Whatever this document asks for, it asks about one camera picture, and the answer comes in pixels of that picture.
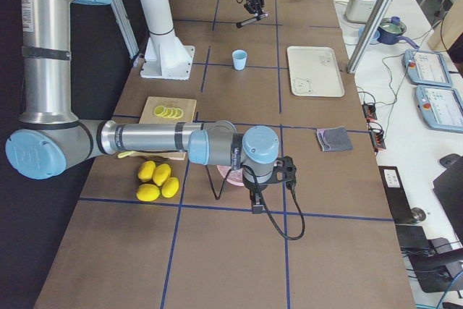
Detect whole lemon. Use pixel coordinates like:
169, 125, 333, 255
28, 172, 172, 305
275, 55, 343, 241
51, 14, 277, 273
137, 161, 156, 182
136, 183, 161, 202
152, 164, 171, 186
161, 177, 180, 198

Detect lemon slices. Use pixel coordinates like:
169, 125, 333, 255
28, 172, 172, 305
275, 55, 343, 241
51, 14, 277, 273
153, 105, 184, 119

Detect yellow plastic knife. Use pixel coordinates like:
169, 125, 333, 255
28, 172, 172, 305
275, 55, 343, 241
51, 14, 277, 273
117, 151, 137, 159

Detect teach pendant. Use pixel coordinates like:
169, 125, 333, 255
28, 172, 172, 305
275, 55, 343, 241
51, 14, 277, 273
415, 85, 462, 133
403, 49, 453, 88

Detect cream bear tray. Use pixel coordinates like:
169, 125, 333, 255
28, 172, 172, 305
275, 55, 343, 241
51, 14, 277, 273
286, 46, 344, 98

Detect white post base plate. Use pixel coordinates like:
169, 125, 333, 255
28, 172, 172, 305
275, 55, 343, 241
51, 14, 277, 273
140, 33, 195, 80

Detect wooden cutting board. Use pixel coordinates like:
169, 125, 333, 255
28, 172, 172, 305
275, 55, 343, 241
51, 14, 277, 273
128, 96, 197, 161

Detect far teach pendant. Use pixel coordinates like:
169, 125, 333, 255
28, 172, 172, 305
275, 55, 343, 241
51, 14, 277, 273
403, 49, 453, 88

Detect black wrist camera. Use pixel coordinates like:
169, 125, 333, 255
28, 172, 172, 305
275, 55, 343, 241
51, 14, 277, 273
273, 156, 297, 191

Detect near teach pendant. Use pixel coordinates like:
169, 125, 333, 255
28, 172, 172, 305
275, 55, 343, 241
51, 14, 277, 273
415, 85, 462, 133

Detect black box with label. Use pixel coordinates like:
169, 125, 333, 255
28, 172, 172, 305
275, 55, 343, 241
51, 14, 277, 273
378, 166, 413, 224

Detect blue bowl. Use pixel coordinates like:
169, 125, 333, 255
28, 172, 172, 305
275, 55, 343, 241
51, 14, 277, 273
357, 26, 380, 45

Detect pink bowl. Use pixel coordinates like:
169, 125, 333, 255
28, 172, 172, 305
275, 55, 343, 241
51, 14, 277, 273
216, 165, 245, 187

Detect light blue cup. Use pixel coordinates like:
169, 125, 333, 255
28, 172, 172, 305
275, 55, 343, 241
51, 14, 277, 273
231, 49, 247, 71

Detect black monitor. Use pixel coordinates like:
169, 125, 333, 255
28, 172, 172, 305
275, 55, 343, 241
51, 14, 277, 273
394, 156, 463, 294

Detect aluminium frame post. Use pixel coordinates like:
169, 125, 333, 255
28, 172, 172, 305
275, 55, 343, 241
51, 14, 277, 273
347, 0, 392, 74

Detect black computer mouse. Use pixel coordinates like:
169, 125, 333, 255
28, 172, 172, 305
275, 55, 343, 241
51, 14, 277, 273
439, 153, 461, 169

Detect grey folded cloth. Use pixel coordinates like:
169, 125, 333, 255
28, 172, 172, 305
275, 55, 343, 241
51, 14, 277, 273
316, 127, 353, 152

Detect black power strip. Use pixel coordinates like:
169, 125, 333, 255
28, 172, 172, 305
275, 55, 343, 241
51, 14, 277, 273
362, 102, 386, 153

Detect blue saucepan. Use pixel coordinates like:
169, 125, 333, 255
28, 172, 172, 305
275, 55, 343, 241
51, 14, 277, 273
378, 16, 419, 49

